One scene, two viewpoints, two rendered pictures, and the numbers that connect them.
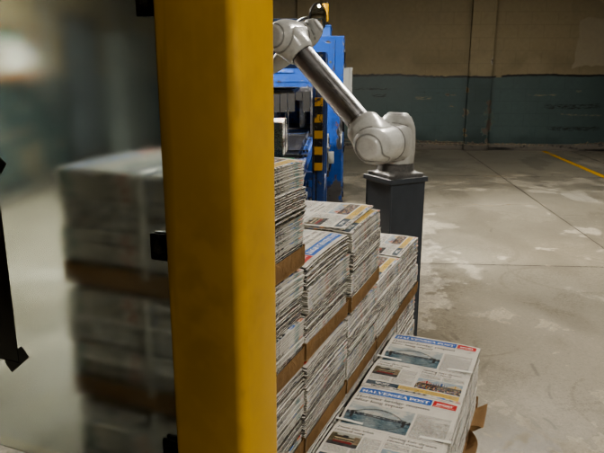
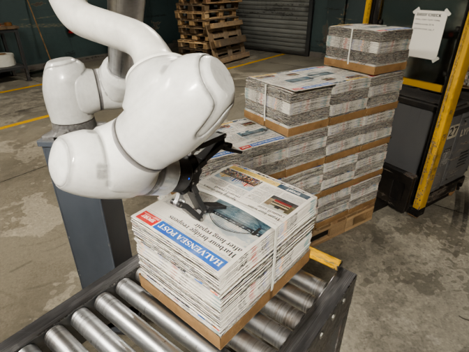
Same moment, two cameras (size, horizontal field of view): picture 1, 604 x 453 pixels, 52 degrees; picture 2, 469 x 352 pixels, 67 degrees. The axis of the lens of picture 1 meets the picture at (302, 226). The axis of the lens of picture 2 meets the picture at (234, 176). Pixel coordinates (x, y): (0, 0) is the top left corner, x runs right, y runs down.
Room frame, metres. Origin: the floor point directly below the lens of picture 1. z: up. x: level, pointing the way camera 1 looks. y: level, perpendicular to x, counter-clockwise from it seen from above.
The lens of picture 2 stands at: (3.42, 0.82, 1.50)
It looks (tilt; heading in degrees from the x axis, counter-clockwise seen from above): 29 degrees down; 215
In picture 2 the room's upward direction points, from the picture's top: straight up
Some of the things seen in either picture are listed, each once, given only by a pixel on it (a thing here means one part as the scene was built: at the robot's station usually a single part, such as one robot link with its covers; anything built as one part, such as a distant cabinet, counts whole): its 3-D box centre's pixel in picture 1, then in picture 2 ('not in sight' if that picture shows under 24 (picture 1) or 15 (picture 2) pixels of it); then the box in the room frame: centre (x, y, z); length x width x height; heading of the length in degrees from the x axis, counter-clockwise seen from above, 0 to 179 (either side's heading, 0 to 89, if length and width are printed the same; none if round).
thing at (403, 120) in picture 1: (395, 137); (69, 89); (2.71, -0.41, 1.17); 0.18 x 0.16 x 0.22; 151
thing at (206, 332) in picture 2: not in sight; (199, 290); (2.94, 0.38, 0.83); 0.29 x 0.16 x 0.04; 84
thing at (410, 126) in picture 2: not in sight; (415, 140); (0.44, 0.53, 0.40); 0.69 x 0.55 x 0.80; 67
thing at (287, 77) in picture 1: (294, 105); not in sight; (7.01, 0.09, 1.04); 1.51 x 1.30 x 2.07; 176
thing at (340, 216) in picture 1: (297, 211); (290, 80); (1.73, 0.01, 1.06); 0.37 x 0.29 x 0.01; 69
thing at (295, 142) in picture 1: (274, 149); not in sight; (5.43, 0.24, 0.75); 1.53 x 0.64 x 0.10; 176
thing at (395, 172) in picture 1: (393, 168); (72, 127); (2.73, -0.40, 1.03); 0.22 x 0.18 x 0.06; 29
